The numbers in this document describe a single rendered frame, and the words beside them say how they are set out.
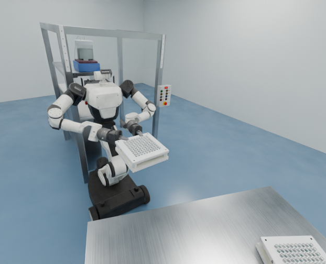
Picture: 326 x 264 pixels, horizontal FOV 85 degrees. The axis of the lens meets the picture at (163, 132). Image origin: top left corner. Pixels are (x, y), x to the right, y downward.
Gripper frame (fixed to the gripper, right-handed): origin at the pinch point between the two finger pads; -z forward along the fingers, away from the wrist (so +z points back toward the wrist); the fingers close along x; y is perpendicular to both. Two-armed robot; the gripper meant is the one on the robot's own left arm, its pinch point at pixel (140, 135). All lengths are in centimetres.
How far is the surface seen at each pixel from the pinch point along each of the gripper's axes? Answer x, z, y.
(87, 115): 18, 89, 24
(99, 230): 18, -44, 36
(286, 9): -117, 133, -317
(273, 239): 12, -83, -29
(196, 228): 19, -62, -5
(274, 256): 12, -88, -23
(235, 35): -73, 211, -294
